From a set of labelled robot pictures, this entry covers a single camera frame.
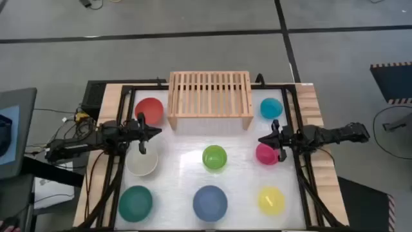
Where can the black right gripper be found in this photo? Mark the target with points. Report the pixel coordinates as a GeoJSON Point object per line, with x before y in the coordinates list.
{"type": "Point", "coordinates": [288, 138]}

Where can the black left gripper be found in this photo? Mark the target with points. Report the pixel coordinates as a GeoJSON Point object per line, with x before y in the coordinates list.
{"type": "Point", "coordinates": [136, 131]}

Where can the pink plastic bowl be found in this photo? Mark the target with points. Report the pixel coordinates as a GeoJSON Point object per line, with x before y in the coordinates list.
{"type": "Point", "coordinates": [265, 155]}

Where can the cyan plastic bowl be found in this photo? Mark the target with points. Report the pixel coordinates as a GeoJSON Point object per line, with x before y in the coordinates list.
{"type": "Point", "coordinates": [271, 108]}

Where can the white plastic bowl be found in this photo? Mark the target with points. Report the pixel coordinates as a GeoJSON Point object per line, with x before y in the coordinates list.
{"type": "Point", "coordinates": [141, 164]}

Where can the lime green plastic bowl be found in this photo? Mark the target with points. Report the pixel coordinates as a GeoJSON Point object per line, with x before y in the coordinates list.
{"type": "Point", "coordinates": [214, 157]}

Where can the yellow translucent plastic bowl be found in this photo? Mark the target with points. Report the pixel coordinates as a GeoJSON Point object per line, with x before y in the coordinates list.
{"type": "Point", "coordinates": [271, 201]}

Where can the blue plastic bowl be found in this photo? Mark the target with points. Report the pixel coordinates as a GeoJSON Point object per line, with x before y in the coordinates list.
{"type": "Point", "coordinates": [210, 203]}

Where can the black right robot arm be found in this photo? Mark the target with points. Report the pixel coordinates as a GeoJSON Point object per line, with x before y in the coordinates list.
{"type": "Point", "coordinates": [338, 133]}

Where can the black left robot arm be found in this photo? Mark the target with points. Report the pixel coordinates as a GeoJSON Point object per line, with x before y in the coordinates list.
{"type": "Point", "coordinates": [80, 141]}

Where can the slatted wooden shelf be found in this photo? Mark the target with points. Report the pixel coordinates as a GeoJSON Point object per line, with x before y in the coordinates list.
{"type": "Point", "coordinates": [209, 114]}

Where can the red plastic bowl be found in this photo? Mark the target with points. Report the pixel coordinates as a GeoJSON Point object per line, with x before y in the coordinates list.
{"type": "Point", "coordinates": [151, 108]}

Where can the dark green plastic bowl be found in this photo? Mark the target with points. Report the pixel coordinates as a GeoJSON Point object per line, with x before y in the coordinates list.
{"type": "Point", "coordinates": [135, 204]}

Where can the black striped-edge mat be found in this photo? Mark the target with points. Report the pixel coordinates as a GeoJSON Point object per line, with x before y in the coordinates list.
{"type": "Point", "coordinates": [363, 206]}

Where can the white paper sheet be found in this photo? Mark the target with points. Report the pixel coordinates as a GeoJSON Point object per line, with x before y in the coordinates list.
{"type": "Point", "coordinates": [53, 193]}

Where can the grey side table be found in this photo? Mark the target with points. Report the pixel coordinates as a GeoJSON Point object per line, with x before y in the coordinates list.
{"type": "Point", "coordinates": [27, 135]}

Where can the blue pad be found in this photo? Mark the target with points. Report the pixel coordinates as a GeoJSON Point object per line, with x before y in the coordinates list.
{"type": "Point", "coordinates": [14, 135]}

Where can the dark blue striped-edge mat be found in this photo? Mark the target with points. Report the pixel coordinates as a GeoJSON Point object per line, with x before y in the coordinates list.
{"type": "Point", "coordinates": [394, 82]}

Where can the black power adapter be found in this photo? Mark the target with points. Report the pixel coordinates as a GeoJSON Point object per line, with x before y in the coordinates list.
{"type": "Point", "coordinates": [86, 3]}

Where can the dark blue bundle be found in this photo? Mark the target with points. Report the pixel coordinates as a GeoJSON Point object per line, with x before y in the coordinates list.
{"type": "Point", "coordinates": [4, 135]}

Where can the person's hand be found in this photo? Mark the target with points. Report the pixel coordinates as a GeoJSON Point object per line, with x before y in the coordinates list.
{"type": "Point", "coordinates": [8, 228]}

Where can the black metal table frame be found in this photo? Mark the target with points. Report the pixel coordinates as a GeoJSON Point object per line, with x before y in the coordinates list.
{"type": "Point", "coordinates": [145, 87]}

